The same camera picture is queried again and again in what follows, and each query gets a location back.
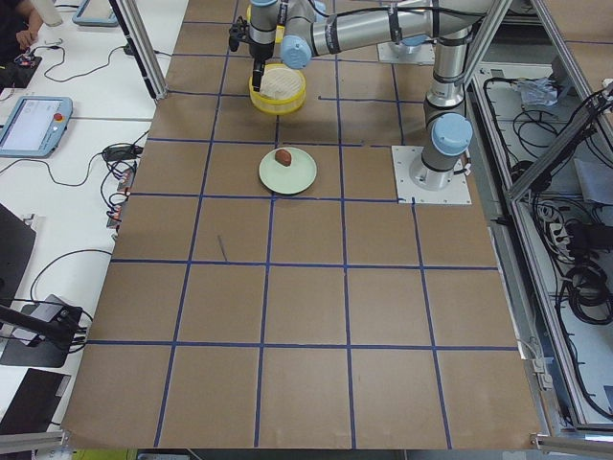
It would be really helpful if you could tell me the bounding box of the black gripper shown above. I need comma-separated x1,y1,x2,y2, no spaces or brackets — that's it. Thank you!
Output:
249,41,275,92

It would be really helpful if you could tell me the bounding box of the yellow bamboo steamer top layer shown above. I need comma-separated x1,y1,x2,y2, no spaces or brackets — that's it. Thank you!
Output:
250,64,307,103

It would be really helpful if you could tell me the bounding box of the yellow bamboo steamer layer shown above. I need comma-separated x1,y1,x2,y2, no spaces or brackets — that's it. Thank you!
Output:
250,88,307,116
250,64,307,103

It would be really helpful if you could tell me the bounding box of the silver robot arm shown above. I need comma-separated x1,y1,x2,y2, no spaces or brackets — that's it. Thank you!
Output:
229,1,496,191

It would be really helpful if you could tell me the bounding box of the person forearm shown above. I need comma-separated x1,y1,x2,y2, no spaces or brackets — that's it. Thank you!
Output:
15,0,43,51

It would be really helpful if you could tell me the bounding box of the yellow bamboo steamer bottom layer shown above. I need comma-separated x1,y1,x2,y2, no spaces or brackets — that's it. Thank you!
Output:
250,88,307,116

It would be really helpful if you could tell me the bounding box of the brown steamed bun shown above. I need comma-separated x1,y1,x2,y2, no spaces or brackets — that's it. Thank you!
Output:
274,149,292,167

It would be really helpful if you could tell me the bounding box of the light green round plate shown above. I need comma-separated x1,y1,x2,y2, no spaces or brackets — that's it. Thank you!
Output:
259,147,317,195

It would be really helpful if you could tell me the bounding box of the black power adapter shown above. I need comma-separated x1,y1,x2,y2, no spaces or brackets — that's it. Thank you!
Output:
102,145,143,162

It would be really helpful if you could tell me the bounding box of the blue teach pendant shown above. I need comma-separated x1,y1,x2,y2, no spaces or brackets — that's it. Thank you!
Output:
72,0,119,27
1,96,73,159

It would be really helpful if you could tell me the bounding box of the black laptop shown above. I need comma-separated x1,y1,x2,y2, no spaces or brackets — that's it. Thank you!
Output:
0,205,36,307

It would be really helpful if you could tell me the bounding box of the aluminium frame post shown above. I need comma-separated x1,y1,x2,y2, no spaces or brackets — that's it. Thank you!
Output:
109,0,168,101

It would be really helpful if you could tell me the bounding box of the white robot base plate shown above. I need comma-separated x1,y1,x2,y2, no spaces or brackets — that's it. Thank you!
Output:
391,146,472,206

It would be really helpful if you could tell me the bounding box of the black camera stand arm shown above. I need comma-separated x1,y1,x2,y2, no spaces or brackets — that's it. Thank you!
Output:
1,302,83,351

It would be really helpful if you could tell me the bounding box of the black cable bundle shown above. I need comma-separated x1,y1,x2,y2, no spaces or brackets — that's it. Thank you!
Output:
555,261,613,327

